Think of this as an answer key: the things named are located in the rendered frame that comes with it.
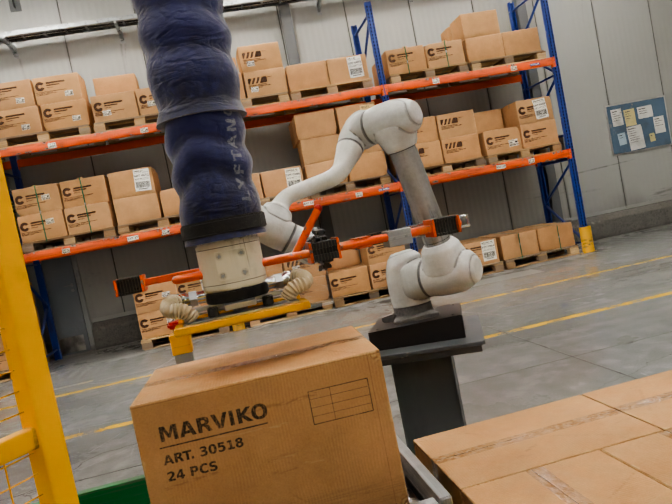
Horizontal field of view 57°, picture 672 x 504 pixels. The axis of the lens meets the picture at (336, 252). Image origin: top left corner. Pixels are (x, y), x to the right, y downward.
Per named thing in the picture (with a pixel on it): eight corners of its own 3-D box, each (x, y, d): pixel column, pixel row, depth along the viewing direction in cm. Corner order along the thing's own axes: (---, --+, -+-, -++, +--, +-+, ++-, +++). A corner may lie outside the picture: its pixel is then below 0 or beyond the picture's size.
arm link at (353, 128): (328, 140, 229) (356, 129, 220) (341, 108, 239) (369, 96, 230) (348, 164, 236) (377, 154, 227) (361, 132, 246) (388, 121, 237)
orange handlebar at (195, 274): (130, 297, 158) (127, 283, 158) (144, 288, 188) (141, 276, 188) (466, 228, 175) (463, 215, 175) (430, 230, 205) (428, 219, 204)
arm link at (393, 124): (443, 286, 250) (493, 278, 236) (426, 305, 238) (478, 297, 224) (374, 105, 234) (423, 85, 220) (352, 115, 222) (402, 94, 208)
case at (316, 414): (165, 571, 145) (128, 406, 143) (183, 499, 184) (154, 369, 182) (410, 506, 153) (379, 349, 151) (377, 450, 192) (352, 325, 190)
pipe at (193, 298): (172, 322, 151) (167, 299, 151) (178, 311, 176) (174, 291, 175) (307, 293, 157) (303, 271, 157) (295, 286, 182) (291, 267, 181)
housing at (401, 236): (390, 247, 170) (387, 231, 170) (383, 247, 177) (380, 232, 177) (414, 242, 172) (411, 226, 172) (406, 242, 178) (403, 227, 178)
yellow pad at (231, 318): (174, 338, 149) (170, 318, 149) (177, 332, 159) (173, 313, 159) (311, 308, 155) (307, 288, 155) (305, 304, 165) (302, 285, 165)
